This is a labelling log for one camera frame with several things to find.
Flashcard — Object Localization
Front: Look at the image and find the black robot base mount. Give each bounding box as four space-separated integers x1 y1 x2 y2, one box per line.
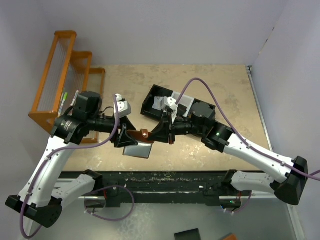
59 171 251 208

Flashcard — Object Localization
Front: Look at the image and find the silver item in tray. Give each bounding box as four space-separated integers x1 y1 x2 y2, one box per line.
152 96 165 111

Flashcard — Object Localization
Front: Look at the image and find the black box at bottom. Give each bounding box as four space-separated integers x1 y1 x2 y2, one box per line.
174 228 201 240

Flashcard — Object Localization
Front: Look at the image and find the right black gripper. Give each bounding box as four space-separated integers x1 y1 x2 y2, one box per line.
146 111 206 145

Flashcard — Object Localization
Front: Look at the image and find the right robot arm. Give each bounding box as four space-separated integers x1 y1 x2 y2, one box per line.
147 101 308 206

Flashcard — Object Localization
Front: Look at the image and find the black and white organizer tray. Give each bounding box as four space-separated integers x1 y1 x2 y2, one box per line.
140 85 216 123

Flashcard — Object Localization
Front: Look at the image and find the pink marker pen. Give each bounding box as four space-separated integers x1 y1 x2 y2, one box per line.
70 89 79 107

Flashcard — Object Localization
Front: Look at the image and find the green marker pen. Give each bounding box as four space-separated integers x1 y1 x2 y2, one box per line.
57 92 68 117

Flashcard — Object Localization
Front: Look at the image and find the brown leather card holder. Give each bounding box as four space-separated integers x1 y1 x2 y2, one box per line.
123 129 154 159

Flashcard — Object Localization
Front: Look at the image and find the orange object at bottom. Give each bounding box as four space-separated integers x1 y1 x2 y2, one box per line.
220 233 238 240

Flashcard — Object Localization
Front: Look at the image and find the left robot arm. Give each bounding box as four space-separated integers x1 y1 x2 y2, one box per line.
5 91 131 231

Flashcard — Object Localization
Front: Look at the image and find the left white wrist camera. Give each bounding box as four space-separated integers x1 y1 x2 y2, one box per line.
113 93 132 119

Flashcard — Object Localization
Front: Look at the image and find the black card in tray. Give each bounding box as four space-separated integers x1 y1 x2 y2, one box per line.
177 104 187 117

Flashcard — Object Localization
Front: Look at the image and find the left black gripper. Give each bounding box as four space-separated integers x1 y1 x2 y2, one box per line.
87 112 138 148

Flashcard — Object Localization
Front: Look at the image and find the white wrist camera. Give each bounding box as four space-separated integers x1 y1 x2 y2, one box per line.
164 97 178 119
113 93 132 119

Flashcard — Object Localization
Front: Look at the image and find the orange wooden tiered rack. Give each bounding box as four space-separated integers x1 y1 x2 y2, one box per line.
28 30 106 133

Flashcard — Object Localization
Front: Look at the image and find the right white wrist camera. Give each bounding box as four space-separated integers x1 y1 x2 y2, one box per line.
164 97 178 119

